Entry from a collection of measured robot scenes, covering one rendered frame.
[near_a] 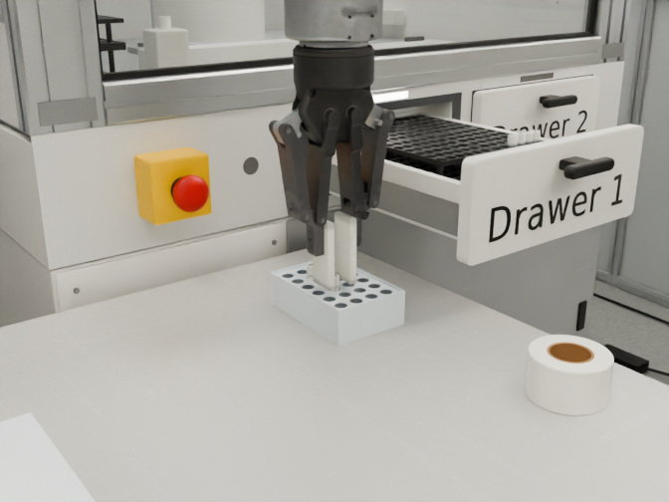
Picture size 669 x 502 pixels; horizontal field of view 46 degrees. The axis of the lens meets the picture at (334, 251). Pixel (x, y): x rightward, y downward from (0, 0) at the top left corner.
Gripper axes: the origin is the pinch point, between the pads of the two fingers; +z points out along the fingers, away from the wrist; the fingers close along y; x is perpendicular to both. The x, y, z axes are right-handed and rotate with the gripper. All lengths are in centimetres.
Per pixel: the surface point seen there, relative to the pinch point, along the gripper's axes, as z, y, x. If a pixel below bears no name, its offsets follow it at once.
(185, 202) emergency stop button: -3.3, -9.6, 13.8
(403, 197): -2.5, 12.2, 4.1
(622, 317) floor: 84, 171, 81
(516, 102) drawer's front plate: -7, 49, 22
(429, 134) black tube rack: -6.4, 24.3, 13.9
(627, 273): 78, 192, 95
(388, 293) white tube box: 4.6, 4.5, -3.3
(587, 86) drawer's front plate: -8, 67, 23
